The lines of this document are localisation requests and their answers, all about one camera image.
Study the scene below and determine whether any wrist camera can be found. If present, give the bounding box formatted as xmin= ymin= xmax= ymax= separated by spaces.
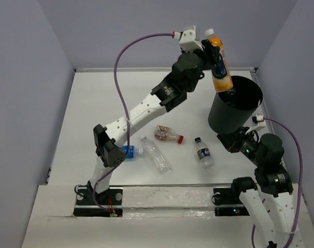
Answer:
xmin=245 ymin=114 xmax=266 ymax=134
xmin=173 ymin=25 xmax=203 ymax=52

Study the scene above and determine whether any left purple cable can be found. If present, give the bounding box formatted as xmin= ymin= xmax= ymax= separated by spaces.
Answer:
xmin=92 ymin=32 xmax=177 ymax=214

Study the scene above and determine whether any red cap bottle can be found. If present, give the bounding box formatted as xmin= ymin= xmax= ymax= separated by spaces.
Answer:
xmin=153 ymin=125 xmax=184 ymax=144

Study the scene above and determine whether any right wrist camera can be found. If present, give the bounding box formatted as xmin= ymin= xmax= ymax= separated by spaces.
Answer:
xmin=245 ymin=114 xmax=266 ymax=134

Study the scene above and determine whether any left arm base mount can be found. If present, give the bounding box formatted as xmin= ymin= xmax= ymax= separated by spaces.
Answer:
xmin=73 ymin=184 xmax=123 ymax=218

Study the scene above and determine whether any orange juice bottle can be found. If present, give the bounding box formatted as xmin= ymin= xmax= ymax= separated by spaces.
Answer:
xmin=204 ymin=28 xmax=233 ymax=92

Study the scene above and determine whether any blue label water bottle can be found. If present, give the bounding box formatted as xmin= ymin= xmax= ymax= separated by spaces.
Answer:
xmin=121 ymin=145 xmax=144 ymax=161

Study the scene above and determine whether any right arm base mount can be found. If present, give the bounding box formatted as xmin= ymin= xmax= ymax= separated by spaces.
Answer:
xmin=211 ymin=188 xmax=249 ymax=217

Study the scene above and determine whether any clear unlabeled bottle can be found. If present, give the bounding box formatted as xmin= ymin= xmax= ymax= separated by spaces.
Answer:
xmin=140 ymin=135 xmax=172 ymax=174

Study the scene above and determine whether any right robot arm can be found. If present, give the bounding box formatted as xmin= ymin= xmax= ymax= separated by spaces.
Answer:
xmin=212 ymin=127 xmax=304 ymax=247

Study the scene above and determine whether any small pepsi bottle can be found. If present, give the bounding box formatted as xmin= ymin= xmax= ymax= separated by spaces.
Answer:
xmin=195 ymin=137 xmax=215 ymax=168

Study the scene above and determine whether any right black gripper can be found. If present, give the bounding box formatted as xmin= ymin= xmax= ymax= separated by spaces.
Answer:
xmin=216 ymin=125 xmax=264 ymax=166

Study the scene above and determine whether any black cylindrical bin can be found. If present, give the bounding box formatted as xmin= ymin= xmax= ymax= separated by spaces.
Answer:
xmin=208 ymin=75 xmax=263 ymax=134

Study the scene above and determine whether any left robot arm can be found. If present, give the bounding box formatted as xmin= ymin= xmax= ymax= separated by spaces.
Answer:
xmin=87 ymin=39 xmax=220 ymax=204

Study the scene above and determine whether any crushed clear bottle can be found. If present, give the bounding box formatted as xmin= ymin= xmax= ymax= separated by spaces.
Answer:
xmin=225 ymin=87 xmax=236 ymax=96

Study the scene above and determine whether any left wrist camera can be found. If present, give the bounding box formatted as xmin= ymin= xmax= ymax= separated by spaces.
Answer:
xmin=173 ymin=25 xmax=203 ymax=52

